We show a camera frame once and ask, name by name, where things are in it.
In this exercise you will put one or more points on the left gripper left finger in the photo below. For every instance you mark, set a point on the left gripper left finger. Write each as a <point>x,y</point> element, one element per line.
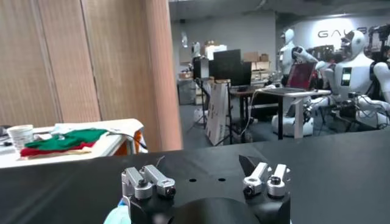
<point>137,182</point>

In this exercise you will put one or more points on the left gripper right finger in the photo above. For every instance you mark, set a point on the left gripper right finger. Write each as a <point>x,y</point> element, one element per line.
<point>265,179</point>

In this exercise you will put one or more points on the light blue t-shirt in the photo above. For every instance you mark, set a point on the light blue t-shirt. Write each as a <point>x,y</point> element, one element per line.
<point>119,216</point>

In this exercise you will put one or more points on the orange cloth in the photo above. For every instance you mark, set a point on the orange cloth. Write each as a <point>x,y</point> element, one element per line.
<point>122,149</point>

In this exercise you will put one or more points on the white side table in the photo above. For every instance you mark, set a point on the white side table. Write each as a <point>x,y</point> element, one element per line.
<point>103,147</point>

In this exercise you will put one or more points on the black table cover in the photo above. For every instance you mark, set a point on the black table cover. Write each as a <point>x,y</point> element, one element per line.
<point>335,170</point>

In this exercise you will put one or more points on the white standing desk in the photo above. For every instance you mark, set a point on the white standing desk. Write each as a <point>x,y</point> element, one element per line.
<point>297,115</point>

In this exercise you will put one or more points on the green folded shirt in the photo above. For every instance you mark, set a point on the green folded shirt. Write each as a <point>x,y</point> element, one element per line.
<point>73,138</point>

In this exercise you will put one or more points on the brown desk black legs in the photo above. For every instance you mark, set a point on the brown desk black legs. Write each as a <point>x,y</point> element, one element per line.
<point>242,103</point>

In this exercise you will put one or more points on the beige folded shirt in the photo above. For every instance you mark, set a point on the beige folded shirt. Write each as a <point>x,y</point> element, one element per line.
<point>61,153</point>

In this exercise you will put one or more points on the white leaning board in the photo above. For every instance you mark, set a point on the white leaning board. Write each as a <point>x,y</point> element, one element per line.
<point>217,112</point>

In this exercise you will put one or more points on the black tripod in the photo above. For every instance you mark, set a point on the black tripod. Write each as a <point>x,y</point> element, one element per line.
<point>202,100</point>

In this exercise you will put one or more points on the red folded shirt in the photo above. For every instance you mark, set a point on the red folded shirt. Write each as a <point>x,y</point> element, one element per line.
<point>33,152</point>

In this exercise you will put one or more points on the open silver laptop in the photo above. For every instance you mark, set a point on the open silver laptop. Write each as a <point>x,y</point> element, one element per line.
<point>300,76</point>

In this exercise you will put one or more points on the black desk monitor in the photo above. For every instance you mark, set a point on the black desk monitor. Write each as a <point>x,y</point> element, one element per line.
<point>231,67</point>

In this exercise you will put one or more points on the cardboard boxes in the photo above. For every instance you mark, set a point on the cardboard boxes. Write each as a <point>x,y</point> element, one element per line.
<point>256,61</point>

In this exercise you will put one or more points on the white paper cup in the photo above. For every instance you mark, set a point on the white paper cup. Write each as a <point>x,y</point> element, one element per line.
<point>20,135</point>

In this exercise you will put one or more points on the slim white humanoid robot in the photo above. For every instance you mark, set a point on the slim white humanoid robot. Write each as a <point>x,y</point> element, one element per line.
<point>288,54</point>

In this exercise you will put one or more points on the wooden folding partition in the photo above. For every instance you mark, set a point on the wooden folding partition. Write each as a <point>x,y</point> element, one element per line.
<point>91,61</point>

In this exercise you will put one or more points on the white humanoid robot wheeled base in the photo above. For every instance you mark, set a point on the white humanoid robot wheeled base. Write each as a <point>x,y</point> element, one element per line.
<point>353,76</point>

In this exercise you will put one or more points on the black pole stand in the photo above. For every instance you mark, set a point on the black pole stand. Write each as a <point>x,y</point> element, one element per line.
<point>379,39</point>

